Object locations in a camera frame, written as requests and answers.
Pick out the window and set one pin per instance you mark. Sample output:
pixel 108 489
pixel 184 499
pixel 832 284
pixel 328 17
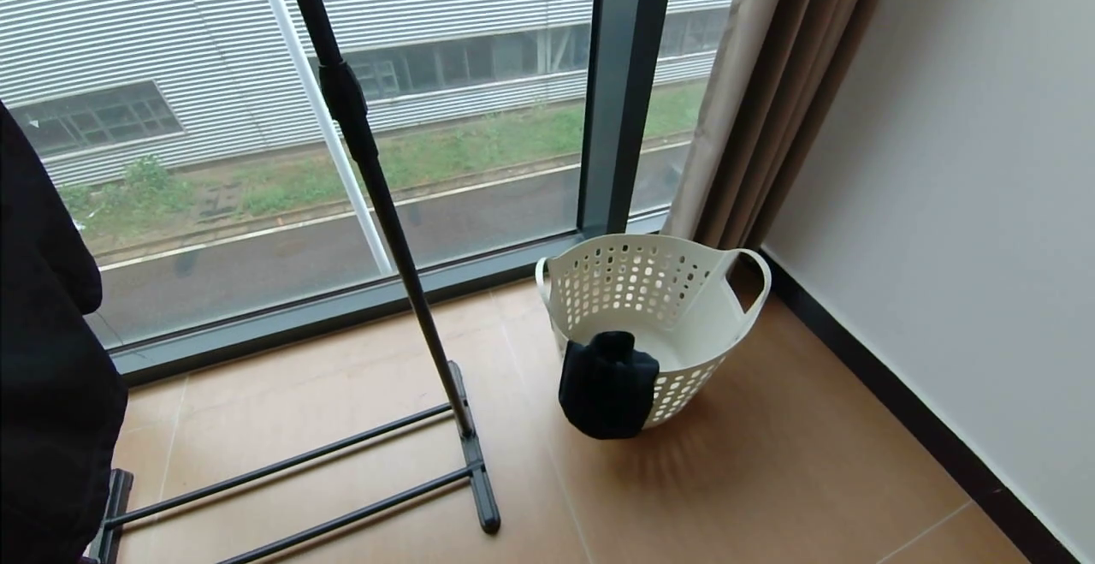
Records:
pixel 479 196

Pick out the beige curtain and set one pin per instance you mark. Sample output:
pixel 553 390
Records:
pixel 770 102

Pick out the black shorts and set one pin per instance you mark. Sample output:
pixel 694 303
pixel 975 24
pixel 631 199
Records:
pixel 51 393

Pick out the black garment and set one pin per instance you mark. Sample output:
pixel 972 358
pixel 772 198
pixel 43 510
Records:
pixel 607 388

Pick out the black clothes rack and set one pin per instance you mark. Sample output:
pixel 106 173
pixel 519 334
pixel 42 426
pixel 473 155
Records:
pixel 376 179

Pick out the white laundry basket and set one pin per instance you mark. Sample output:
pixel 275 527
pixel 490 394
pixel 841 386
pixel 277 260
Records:
pixel 684 324

